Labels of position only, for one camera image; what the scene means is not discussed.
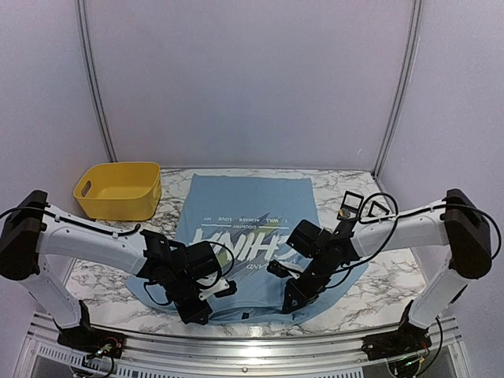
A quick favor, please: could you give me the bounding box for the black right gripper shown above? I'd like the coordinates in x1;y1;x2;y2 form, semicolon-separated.
282;251;335;315

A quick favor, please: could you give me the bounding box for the light blue printed t-shirt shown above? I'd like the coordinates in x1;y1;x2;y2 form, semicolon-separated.
125;175;371;324

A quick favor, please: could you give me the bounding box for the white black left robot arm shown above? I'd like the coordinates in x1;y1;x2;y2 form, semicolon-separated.
1;191;231;351

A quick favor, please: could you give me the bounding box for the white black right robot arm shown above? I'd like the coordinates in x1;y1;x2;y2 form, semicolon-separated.
268;189;501;359

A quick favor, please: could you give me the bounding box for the black brooch box base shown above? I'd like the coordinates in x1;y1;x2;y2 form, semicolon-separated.
337;191;364;224

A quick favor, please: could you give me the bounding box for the black brooch box lid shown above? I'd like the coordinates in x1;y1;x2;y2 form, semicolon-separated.
367;201;390;217

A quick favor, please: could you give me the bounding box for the yellow plastic basket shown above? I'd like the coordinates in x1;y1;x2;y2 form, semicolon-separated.
73;161;162;221

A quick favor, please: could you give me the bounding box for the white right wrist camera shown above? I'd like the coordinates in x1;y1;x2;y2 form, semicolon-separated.
266;261;302;280

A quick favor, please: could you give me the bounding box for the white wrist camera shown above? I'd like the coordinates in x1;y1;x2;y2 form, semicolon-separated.
266;261;302;280
198;278;237;301

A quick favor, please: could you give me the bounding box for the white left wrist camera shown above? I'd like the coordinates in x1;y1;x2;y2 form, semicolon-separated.
198;278;237;301

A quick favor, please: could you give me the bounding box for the aluminium front rail frame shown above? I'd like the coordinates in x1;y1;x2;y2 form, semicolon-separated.
13;313;472;377

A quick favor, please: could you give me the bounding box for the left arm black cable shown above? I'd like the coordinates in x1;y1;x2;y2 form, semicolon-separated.
0;206;235;308

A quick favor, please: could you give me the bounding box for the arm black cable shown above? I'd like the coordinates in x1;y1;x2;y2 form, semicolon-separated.
0;206;235;308
326;191;493;291

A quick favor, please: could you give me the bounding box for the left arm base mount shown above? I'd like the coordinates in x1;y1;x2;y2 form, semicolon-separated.
57;327;126;359

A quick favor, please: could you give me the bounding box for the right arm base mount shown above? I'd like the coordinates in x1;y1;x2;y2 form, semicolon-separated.
361;331;432;361

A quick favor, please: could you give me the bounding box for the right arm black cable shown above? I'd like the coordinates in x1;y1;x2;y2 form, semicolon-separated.
326;191;493;291

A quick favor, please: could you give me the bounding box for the right aluminium corner post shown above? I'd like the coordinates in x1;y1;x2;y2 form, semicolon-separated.
372;0;424;181

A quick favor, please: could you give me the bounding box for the aluminium corner post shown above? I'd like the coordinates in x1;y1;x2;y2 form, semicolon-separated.
372;0;424;181
75;0;117;162

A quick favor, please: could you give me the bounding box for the left aluminium corner post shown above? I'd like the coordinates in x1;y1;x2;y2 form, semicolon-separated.
75;0;117;162

